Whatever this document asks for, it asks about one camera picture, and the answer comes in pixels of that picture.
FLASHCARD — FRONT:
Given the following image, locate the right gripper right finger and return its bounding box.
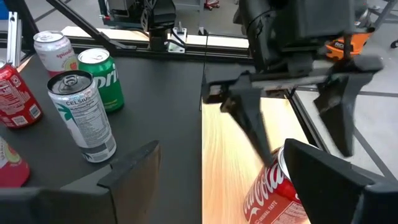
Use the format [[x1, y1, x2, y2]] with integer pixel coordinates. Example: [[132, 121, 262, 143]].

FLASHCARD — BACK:
[[283, 138, 374, 224]]

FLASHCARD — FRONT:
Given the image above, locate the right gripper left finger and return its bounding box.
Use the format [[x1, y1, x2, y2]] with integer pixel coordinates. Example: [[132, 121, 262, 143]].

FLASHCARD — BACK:
[[98, 139, 162, 224]]

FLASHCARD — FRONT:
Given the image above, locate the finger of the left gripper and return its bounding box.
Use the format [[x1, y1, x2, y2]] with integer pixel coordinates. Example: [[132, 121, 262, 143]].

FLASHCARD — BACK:
[[313, 55, 384, 159], [220, 73, 275, 168]]

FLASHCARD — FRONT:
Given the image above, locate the red Coca-Cola Star Wars can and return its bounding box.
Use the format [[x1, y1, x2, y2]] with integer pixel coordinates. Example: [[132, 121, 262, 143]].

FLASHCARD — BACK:
[[243, 146, 312, 224]]

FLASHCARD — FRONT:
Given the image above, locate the orange shop vacuum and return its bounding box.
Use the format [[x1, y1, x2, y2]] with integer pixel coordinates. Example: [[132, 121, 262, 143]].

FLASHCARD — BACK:
[[325, 30, 374, 62]]

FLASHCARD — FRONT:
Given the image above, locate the tall silver Celsius can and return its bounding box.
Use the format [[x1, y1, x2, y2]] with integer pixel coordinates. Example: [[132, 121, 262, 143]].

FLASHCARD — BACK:
[[46, 70, 118, 164]]

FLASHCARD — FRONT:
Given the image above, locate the black table mat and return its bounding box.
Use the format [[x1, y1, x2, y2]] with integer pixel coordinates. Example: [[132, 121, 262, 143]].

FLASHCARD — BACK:
[[0, 51, 254, 224]]

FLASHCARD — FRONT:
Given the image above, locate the green Sprite can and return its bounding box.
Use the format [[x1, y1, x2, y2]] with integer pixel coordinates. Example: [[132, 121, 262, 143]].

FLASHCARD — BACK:
[[77, 48, 125, 113]]

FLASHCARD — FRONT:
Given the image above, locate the pink and silver Spindrift can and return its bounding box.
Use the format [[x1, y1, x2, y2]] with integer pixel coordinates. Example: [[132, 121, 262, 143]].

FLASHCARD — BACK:
[[33, 30, 78, 77], [0, 135, 31, 189]]

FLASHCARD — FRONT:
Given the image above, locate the grey equipment cart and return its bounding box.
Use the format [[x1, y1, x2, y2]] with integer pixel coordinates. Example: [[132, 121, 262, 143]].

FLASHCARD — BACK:
[[98, 0, 147, 29]]

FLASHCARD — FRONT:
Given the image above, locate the silver aluminium extrusion post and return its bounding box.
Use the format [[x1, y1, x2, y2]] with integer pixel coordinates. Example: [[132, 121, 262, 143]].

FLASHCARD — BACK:
[[6, 11, 23, 68]]

